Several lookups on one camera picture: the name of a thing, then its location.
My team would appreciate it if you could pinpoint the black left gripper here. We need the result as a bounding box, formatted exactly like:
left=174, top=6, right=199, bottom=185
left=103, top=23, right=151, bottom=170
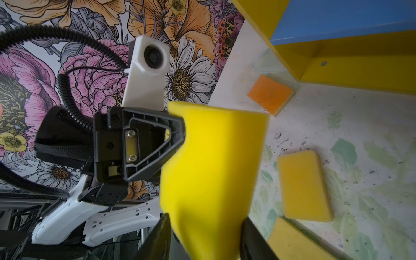
left=34, top=106, right=186, bottom=206

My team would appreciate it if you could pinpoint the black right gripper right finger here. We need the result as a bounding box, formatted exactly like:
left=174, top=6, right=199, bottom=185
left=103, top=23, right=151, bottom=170
left=239, top=217, right=279, bottom=260

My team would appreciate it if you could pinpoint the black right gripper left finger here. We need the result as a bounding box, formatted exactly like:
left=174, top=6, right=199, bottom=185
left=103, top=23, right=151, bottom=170
left=133, top=213, right=172, bottom=260

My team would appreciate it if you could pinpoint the bright yellow sponge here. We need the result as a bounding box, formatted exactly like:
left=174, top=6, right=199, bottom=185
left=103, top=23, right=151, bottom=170
left=160, top=101, right=269, bottom=260

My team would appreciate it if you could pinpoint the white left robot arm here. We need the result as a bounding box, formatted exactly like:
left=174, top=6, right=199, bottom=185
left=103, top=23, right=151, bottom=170
left=32, top=107, right=185, bottom=247

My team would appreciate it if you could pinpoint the yellow wooden shelf unit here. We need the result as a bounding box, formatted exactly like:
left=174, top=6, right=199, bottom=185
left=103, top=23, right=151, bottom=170
left=234, top=1, right=416, bottom=94

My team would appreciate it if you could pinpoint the yellow sponge green backing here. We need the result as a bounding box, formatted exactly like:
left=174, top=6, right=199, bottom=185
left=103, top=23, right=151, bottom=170
left=266, top=217, right=337, bottom=260

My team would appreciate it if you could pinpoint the rounded yellow sponge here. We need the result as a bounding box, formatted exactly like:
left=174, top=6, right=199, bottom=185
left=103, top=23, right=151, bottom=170
left=277, top=150, right=334, bottom=222

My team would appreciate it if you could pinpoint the orange sponge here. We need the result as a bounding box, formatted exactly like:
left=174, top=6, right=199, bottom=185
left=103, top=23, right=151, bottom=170
left=248, top=75, right=295, bottom=117

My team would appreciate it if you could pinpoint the black corrugated left cable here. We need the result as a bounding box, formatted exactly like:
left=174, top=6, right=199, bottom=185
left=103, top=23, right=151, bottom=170
left=0, top=24, right=128, bottom=199

